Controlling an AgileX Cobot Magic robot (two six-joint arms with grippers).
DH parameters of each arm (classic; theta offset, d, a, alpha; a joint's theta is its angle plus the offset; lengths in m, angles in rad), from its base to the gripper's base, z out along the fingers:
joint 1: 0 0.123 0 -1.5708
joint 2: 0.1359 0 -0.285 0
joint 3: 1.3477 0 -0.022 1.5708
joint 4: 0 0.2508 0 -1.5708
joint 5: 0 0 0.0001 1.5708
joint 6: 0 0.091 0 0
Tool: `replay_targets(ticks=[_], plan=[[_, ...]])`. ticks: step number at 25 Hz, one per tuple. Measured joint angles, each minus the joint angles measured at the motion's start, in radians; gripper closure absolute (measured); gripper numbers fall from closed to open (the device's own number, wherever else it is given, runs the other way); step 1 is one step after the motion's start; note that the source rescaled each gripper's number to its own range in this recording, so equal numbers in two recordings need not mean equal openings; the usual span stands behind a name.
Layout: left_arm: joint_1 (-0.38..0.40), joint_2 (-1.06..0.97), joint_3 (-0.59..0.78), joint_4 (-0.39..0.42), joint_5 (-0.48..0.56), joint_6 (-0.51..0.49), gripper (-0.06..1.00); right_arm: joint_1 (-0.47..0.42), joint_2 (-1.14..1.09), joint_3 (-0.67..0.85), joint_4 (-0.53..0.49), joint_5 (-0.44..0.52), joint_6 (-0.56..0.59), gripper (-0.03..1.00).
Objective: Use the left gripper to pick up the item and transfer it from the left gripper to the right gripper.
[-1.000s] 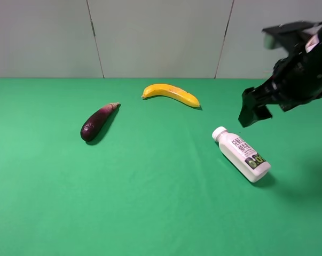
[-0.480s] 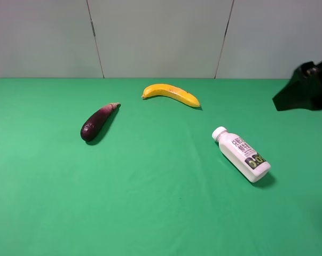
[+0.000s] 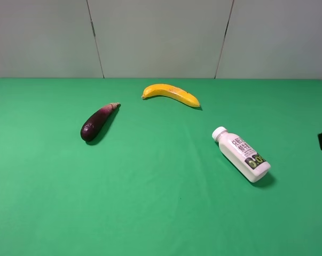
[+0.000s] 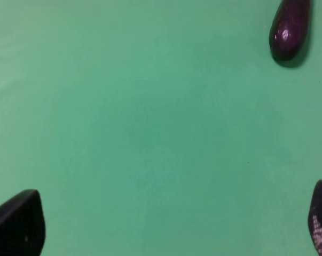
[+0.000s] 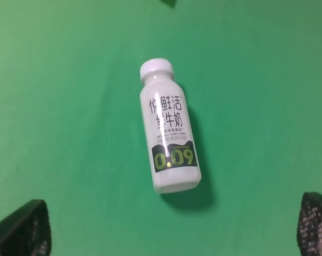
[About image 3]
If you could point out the white milk bottle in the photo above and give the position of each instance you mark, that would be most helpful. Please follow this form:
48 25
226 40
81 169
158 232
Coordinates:
245 158

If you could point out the green table cloth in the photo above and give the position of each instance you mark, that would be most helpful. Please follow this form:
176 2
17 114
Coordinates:
157 183

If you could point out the yellow banana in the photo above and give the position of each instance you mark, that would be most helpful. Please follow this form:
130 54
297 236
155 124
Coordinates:
170 91

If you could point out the purple eggplant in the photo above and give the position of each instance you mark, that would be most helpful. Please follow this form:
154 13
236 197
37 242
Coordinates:
98 123

